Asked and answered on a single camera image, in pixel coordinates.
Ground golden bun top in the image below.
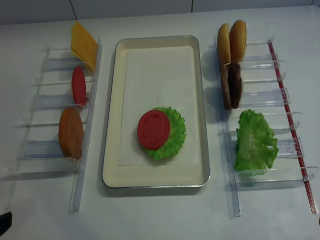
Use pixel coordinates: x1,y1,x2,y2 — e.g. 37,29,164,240
229,20,247,63

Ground cream metal baking tray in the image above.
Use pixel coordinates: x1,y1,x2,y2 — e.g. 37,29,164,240
102,35,211,189

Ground clear acrylic right rack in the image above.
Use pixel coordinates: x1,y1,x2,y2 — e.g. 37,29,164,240
214,23,320,217

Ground green lettuce leaf on tray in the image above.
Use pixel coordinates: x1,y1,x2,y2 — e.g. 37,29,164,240
140,106,187,162

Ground light brown meat patty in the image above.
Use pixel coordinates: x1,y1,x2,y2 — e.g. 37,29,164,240
221,65,232,111

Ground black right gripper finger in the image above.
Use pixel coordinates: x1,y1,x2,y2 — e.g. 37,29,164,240
0,211,13,236

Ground clear acrylic rack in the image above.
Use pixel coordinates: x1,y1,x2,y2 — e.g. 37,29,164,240
0,47,100,213
214,23,320,217

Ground brown bun half left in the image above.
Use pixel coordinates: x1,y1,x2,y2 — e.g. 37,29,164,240
58,107,84,161

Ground red tomato slice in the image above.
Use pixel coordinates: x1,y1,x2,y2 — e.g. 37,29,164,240
137,110,171,150
71,66,87,107

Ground yellow cheese slices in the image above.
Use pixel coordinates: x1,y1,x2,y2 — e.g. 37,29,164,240
70,21,98,72

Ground green lettuce leaf in rack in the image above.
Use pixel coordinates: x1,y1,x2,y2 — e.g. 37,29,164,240
234,109,279,172

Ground clear acrylic left rack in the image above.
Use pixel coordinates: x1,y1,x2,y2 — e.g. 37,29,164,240
0,47,100,213

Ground dark brown meat patty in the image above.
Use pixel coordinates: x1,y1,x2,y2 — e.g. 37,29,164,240
227,63,243,109

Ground white parchment paper sheet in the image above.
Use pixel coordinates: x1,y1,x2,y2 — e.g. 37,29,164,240
119,47,201,167

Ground light bun half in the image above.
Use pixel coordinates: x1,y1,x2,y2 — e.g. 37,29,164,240
217,23,231,67

